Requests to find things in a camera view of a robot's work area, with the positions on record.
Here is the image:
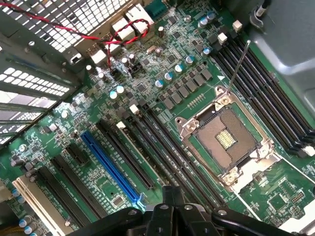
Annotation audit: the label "white expansion slot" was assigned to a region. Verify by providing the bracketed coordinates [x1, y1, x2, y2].
[11, 175, 76, 236]

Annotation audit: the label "grey metal PC case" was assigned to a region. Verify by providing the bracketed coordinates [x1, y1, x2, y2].
[0, 0, 315, 236]

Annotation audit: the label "black wire with metal clip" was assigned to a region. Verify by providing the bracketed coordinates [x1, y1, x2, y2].
[249, 0, 273, 28]

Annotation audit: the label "black RAM slot white latches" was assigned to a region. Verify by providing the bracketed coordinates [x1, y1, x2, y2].
[218, 33, 315, 158]
[115, 120, 168, 189]
[129, 104, 220, 211]
[232, 20, 315, 135]

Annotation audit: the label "thin steel locking lever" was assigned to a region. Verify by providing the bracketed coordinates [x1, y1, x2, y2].
[225, 39, 252, 95]

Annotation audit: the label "red black twisted wire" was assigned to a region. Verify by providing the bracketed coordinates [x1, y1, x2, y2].
[0, 1, 151, 68]

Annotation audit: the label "blue expansion slot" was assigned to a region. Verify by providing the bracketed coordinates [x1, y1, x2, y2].
[80, 129, 145, 210]

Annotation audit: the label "green Dell motherboard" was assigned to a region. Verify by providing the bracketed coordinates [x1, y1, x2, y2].
[0, 0, 315, 236]

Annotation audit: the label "short black expansion slot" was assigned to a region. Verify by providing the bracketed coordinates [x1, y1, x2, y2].
[65, 142, 91, 167]

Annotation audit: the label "long black expansion slot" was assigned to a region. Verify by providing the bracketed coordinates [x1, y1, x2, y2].
[96, 119, 156, 191]
[50, 154, 110, 219]
[34, 166, 93, 228]

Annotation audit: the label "silver socket cover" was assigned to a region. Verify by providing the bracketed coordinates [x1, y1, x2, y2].
[230, 153, 283, 196]

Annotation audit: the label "CPU socket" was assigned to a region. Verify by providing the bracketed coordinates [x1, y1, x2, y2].
[174, 85, 275, 191]

